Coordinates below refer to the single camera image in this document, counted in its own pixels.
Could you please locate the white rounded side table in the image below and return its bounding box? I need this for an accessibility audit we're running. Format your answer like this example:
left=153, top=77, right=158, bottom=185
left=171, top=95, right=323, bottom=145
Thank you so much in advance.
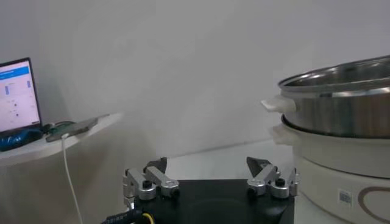
left=0, top=112, right=126, bottom=224

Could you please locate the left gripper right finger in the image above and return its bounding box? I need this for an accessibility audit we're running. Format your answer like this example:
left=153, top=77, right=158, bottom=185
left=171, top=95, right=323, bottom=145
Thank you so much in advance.
left=246, top=156, right=301, bottom=200

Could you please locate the perforated steel steamer basket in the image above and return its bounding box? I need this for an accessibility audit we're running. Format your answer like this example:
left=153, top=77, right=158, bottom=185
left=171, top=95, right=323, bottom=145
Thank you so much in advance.
left=261, top=54, right=390, bottom=139

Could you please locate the white charging cable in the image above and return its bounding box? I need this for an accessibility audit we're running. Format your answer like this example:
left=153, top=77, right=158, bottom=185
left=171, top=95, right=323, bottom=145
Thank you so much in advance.
left=60, top=133, right=85, bottom=224

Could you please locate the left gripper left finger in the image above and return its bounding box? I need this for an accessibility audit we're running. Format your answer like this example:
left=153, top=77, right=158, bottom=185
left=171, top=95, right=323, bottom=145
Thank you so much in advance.
left=122, top=156, right=181, bottom=201

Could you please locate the white electric cooking pot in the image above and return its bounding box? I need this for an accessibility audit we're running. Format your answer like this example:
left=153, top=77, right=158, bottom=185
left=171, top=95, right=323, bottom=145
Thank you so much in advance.
left=269, top=117, right=390, bottom=224

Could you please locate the large white work table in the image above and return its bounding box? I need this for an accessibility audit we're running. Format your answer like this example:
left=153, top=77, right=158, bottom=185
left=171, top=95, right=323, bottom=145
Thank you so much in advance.
left=166, top=138, right=347, bottom=224

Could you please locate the black smartphone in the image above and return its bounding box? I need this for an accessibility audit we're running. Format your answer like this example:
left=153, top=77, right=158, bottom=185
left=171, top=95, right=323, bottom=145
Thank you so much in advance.
left=45, top=117, right=100, bottom=143

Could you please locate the blue computer mouse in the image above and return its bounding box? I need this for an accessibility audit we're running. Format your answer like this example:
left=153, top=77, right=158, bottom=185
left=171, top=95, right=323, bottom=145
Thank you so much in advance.
left=0, top=127, right=44, bottom=152

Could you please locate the black laptop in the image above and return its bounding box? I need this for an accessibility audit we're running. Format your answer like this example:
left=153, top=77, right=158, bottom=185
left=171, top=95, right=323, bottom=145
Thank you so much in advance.
left=0, top=57, right=43, bottom=138

